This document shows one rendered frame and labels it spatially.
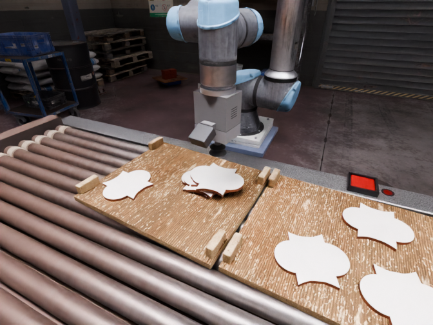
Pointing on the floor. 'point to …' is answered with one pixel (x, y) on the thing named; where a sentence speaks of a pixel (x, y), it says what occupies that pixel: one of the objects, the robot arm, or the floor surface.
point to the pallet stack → (118, 51)
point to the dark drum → (56, 64)
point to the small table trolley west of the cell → (23, 113)
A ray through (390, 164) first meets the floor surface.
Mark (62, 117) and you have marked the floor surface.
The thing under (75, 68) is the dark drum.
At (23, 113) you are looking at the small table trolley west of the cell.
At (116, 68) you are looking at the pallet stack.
